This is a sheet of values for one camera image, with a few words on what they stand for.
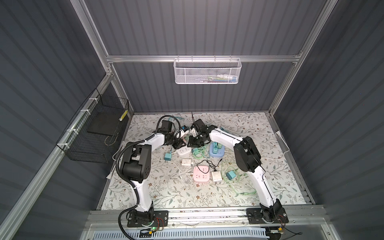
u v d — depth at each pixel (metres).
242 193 0.81
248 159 0.61
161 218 0.73
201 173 0.86
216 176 0.85
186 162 0.91
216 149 0.91
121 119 0.77
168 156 0.94
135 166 0.52
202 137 0.77
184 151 0.95
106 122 0.77
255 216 0.73
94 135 0.73
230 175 0.86
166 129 0.81
